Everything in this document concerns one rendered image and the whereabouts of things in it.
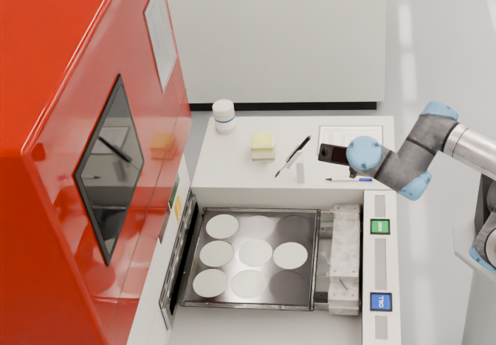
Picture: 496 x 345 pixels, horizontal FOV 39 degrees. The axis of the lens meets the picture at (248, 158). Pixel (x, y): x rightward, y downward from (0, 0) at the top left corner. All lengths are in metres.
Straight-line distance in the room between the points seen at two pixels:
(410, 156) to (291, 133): 0.82
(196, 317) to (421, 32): 3.01
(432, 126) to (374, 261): 0.51
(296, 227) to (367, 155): 0.62
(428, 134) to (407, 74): 2.69
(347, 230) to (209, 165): 0.49
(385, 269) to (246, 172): 0.56
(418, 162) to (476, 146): 0.13
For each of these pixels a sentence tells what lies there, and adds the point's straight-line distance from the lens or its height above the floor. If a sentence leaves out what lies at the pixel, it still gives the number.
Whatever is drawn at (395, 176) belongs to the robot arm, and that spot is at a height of 1.37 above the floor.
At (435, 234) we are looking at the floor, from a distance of 3.34.
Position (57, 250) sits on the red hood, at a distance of 1.24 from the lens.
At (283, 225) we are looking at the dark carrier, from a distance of 2.14.
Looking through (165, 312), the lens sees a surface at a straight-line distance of 1.96.
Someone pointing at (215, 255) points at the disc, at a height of 0.90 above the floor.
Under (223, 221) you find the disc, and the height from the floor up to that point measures 0.90.
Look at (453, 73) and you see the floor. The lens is 4.30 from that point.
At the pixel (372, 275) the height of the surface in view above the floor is 0.96.
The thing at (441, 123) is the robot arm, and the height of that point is 1.46.
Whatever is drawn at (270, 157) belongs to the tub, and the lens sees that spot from 2.24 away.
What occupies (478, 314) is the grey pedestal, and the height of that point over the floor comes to 0.53.
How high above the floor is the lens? 2.46
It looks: 41 degrees down
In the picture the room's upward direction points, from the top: 8 degrees counter-clockwise
